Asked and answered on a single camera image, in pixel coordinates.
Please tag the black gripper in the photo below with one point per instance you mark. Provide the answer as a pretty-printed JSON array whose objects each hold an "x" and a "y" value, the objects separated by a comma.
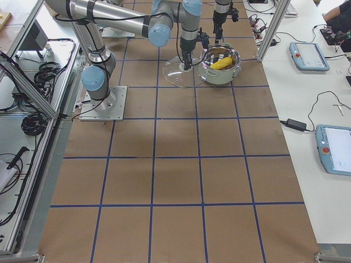
[
  {"x": 219, "y": 17},
  {"x": 187, "y": 46}
]

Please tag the glass pot lid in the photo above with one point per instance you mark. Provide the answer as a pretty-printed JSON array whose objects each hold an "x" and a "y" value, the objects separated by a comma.
[{"x": 175, "y": 73}]

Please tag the yellow corn cob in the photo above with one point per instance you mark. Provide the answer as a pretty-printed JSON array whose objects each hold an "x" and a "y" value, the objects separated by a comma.
[{"x": 221, "y": 64}]

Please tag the pale green cooking pot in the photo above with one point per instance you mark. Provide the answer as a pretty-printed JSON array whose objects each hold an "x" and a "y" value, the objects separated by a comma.
[{"x": 214, "y": 53}]

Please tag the far blue teach pendant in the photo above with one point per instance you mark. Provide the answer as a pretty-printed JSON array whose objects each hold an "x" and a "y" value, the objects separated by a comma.
[{"x": 308, "y": 57}]

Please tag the blue teach pendant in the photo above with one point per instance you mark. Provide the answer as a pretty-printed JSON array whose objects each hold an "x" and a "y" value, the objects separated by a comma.
[
  {"x": 333, "y": 143},
  {"x": 308, "y": 57}
]

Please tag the black power adapter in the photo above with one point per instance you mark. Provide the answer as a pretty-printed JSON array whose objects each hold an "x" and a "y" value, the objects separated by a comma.
[{"x": 294, "y": 124}]

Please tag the near blue teach pendant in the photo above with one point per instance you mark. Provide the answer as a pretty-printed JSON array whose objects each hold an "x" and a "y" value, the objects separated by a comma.
[{"x": 333, "y": 143}]

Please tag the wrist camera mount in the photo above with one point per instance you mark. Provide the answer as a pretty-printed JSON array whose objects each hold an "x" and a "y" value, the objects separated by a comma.
[
  {"x": 203, "y": 38},
  {"x": 234, "y": 12}
]

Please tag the aluminium frame post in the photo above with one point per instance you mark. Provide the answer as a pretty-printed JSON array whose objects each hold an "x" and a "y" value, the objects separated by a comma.
[{"x": 272, "y": 28}]

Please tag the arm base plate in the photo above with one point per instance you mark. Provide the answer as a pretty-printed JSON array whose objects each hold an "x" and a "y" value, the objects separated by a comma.
[
  {"x": 111, "y": 109},
  {"x": 109, "y": 32}
]

